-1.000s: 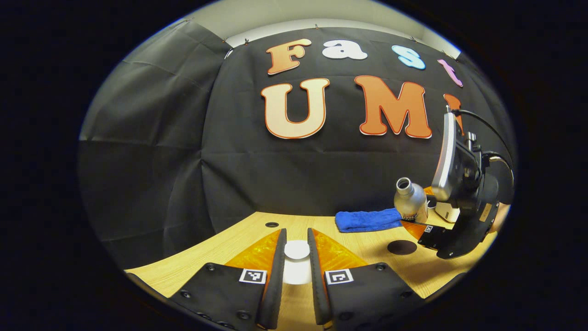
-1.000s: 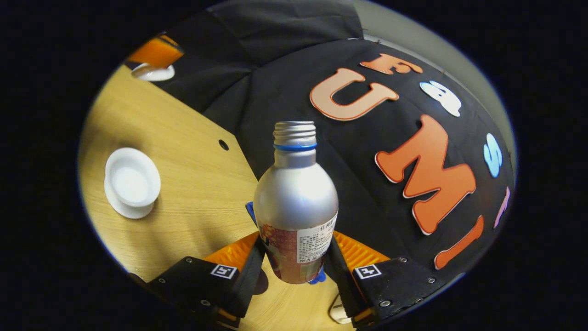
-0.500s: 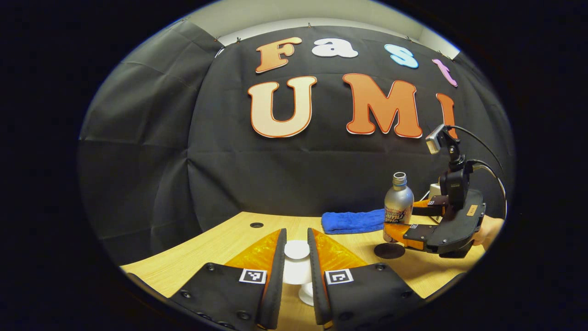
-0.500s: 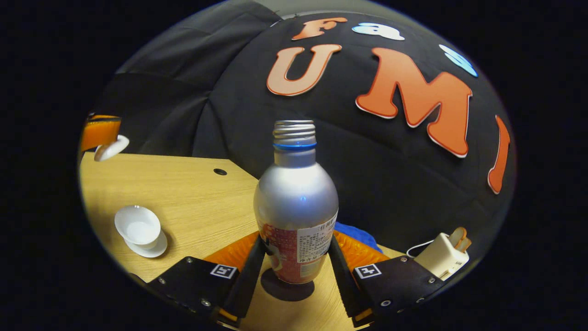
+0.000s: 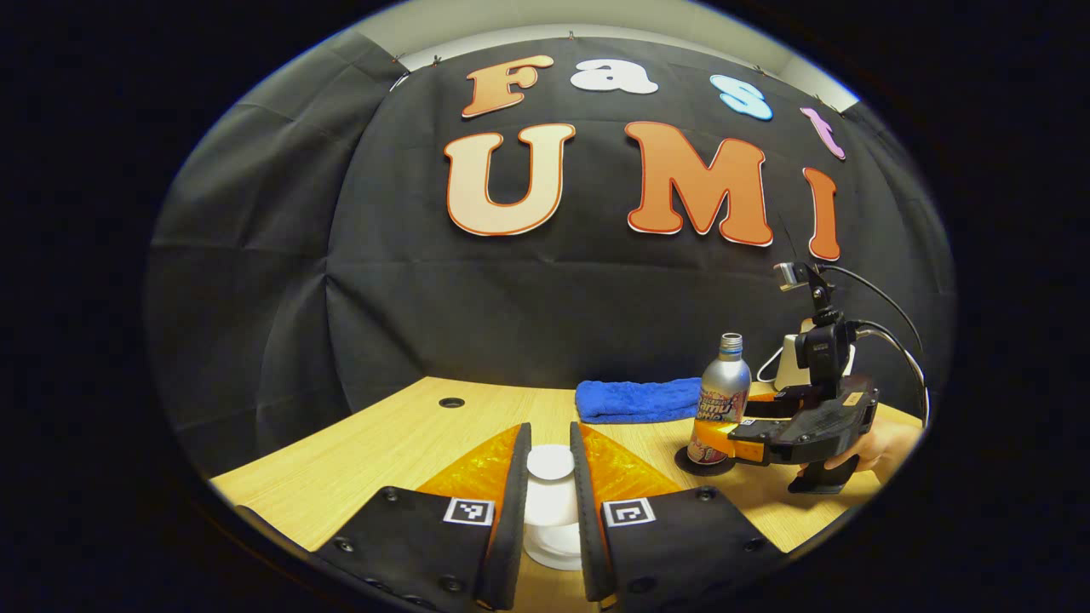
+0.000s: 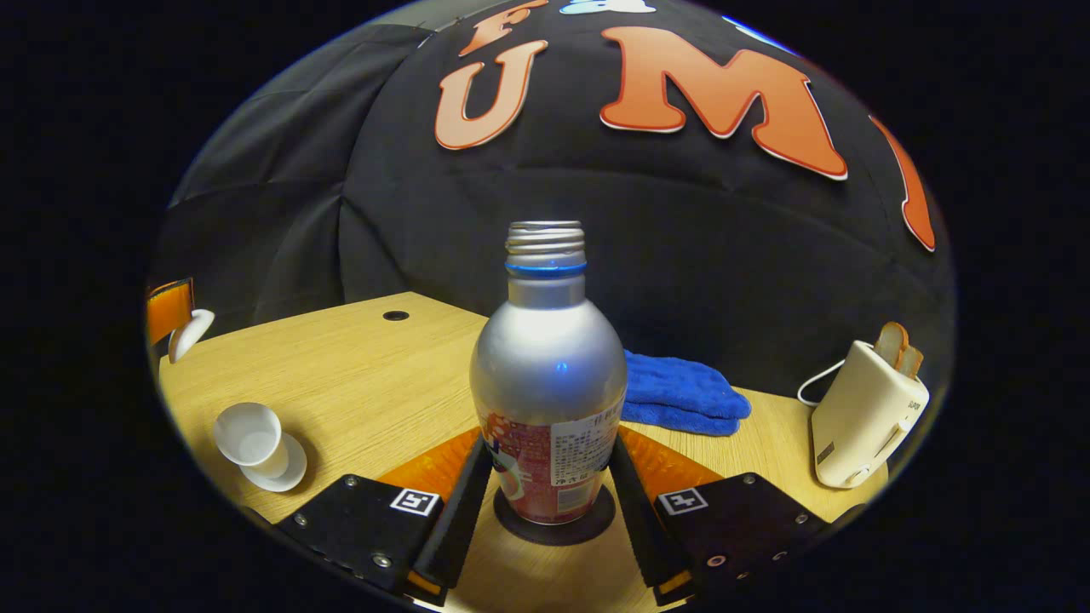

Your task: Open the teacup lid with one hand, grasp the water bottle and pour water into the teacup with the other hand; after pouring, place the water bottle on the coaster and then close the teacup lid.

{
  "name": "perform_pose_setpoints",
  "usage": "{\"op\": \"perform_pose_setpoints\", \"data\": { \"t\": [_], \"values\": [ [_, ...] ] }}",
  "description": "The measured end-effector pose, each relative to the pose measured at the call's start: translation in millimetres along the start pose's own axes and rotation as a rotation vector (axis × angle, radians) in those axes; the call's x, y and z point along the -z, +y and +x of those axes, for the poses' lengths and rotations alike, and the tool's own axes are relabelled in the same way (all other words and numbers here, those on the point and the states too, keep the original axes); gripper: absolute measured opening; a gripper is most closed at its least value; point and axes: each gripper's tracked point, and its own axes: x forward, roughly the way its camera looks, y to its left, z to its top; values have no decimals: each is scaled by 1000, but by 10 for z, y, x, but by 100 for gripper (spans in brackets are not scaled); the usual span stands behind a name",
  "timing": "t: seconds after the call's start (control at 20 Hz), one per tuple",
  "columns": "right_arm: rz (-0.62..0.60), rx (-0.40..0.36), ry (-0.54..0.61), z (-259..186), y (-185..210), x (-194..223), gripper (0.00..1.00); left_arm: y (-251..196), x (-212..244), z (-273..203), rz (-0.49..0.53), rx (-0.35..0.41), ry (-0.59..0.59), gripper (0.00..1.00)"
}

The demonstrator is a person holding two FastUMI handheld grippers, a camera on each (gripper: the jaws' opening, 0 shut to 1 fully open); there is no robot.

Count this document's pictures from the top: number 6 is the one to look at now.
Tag white toaster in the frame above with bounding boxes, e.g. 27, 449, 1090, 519
809, 339, 932, 490

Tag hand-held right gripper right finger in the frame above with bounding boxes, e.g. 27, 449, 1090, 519
606, 426, 834, 608

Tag silver water bottle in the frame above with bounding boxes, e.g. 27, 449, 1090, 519
468, 221, 629, 525

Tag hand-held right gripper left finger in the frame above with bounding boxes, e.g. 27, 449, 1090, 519
274, 426, 496, 608

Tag white toaster cable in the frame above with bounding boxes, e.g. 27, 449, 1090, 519
796, 358, 849, 408

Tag white teacup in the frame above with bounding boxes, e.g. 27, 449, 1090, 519
212, 402, 291, 479

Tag white saucer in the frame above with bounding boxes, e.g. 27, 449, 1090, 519
238, 433, 308, 494

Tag dark round coaster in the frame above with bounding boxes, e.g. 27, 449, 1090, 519
493, 485, 617, 547

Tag toast slices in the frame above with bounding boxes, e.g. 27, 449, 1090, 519
875, 321, 926, 381

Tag blue towel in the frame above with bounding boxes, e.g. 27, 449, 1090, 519
620, 349, 753, 438

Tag black backdrop cloth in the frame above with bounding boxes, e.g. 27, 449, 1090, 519
149, 0, 956, 401

